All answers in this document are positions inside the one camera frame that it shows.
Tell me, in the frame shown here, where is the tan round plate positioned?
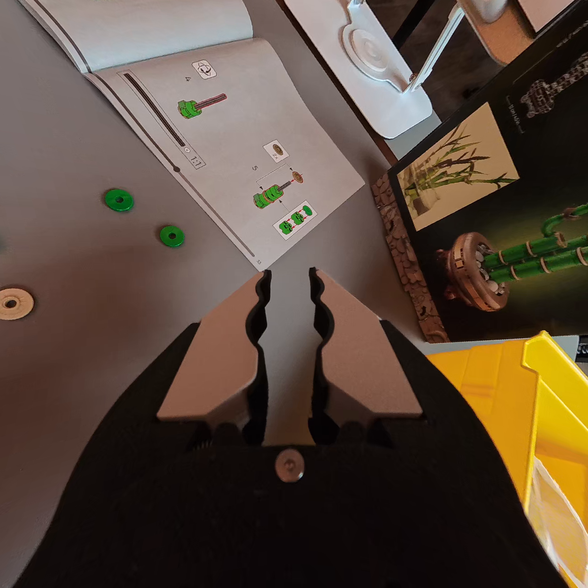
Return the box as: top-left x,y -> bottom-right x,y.
0,287 -> 36,321

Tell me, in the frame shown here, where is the clear plastic bag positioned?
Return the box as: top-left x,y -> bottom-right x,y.
524,455 -> 588,579

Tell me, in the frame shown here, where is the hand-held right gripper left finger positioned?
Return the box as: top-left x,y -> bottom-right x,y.
156,270 -> 273,444

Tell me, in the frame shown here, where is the white lamp base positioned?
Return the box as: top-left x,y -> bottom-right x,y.
284,0 -> 467,139

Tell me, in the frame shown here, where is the black building set box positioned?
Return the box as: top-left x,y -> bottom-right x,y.
371,0 -> 588,344

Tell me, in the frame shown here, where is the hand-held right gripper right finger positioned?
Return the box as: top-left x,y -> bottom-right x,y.
309,267 -> 423,445

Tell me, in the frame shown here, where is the yellow plastic bin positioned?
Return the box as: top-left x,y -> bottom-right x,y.
425,331 -> 588,588

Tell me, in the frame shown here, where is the open instruction booklet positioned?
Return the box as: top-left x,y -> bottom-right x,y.
18,0 -> 366,272

